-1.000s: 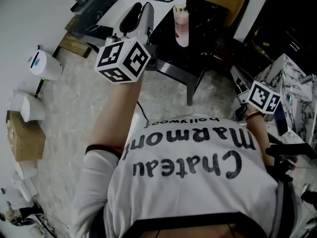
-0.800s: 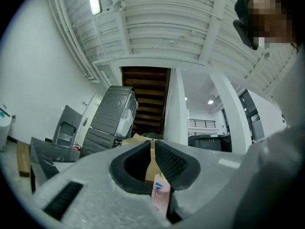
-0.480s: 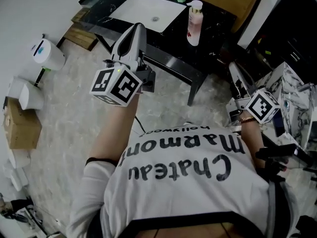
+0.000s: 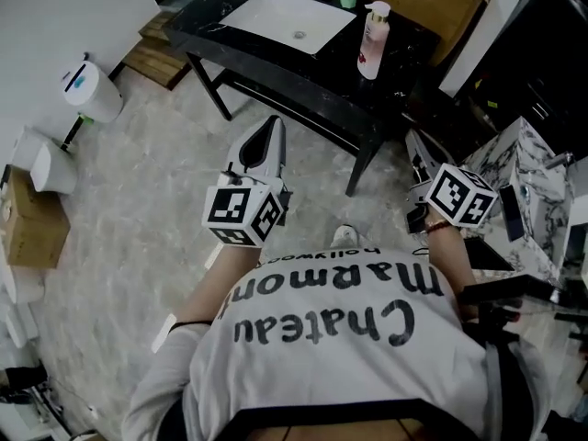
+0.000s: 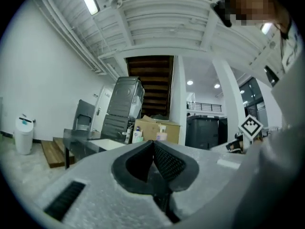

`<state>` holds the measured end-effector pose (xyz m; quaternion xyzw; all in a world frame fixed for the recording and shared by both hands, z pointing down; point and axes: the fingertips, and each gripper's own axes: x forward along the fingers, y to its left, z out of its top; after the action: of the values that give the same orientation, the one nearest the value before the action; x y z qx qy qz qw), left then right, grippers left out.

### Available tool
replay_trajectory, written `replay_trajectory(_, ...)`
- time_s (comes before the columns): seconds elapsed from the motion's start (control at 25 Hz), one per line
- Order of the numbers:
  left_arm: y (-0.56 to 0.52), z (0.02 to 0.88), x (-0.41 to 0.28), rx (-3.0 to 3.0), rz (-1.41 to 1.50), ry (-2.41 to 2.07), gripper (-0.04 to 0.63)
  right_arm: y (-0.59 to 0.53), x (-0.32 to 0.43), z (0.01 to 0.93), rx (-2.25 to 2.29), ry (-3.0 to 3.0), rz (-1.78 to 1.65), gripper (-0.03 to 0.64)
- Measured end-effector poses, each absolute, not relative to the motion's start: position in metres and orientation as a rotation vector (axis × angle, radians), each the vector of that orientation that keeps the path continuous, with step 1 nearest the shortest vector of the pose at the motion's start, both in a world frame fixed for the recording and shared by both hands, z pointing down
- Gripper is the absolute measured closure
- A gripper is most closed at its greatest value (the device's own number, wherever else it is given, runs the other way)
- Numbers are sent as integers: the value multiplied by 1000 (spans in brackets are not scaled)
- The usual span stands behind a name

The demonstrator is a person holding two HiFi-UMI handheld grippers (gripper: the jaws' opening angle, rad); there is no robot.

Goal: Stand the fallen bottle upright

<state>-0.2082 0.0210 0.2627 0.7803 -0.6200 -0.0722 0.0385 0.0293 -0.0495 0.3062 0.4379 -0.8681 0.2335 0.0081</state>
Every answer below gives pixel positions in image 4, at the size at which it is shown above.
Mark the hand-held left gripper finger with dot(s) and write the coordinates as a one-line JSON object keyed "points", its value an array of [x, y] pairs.
{"points": [[252, 147], [278, 150]]}

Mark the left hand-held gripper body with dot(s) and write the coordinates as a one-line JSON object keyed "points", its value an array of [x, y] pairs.
{"points": [[229, 209]]}

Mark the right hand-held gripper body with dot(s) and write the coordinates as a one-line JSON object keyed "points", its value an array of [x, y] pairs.
{"points": [[459, 195]]}

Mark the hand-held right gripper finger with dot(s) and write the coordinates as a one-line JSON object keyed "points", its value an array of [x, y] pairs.
{"points": [[417, 159], [432, 156]]}

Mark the white pink pump bottle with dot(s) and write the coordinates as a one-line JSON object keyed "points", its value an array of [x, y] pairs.
{"points": [[372, 44]]}

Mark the person's left forearm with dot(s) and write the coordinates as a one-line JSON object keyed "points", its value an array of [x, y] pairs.
{"points": [[220, 283]]}

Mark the person's right forearm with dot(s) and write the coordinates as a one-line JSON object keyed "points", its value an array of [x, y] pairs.
{"points": [[450, 264]]}

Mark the black marble vanity table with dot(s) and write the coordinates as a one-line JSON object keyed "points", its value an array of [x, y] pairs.
{"points": [[275, 76]]}

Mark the white marble-patterned cabinet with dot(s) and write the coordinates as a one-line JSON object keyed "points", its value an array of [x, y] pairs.
{"points": [[528, 163]]}

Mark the chrome faucet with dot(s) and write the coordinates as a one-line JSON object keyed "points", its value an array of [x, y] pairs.
{"points": [[558, 160]]}

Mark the black chest-mounted device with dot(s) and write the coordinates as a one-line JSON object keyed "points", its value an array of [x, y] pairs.
{"points": [[510, 290]]}

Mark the black cabinet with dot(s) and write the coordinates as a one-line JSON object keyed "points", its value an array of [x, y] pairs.
{"points": [[528, 85]]}

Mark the white sink basin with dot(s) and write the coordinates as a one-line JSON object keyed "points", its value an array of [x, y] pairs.
{"points": [[285, 19]]}

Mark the large cardboard box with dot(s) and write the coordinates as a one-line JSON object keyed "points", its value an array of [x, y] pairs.
{"points": [[422, 3]]}

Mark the white round trash bin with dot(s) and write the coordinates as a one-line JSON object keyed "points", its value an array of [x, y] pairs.
{"points": [[94, 92]]}

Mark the person's white printed shirt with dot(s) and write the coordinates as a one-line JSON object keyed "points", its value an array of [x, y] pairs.
{"points": [[321, 375]]}

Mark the white toilet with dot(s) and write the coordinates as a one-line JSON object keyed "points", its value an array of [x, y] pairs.
{"points": [[46, 163]]}

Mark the small cardboard box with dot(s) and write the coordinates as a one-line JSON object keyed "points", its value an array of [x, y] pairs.
{"points": [[32, 223]]}

